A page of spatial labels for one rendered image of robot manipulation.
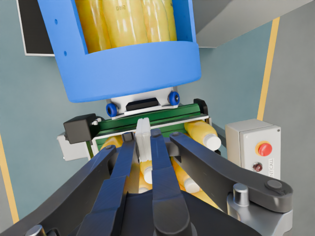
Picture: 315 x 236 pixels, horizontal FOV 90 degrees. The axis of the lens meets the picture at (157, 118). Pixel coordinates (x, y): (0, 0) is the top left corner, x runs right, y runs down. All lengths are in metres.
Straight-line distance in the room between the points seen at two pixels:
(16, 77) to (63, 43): 1.55
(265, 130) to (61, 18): 0.48
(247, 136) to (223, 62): 1.23
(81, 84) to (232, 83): 1.52
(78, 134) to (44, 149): 1.34
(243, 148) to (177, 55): 0.32
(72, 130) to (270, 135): 0.54
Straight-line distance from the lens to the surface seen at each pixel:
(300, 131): 2.24
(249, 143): 0.47
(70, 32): 0.27
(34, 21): 1.58
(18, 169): 2.08
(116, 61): 0.23
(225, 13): 0.90
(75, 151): 0.72
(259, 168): 0.51
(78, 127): 0.52
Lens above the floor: 1.46
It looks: 76 degrees down
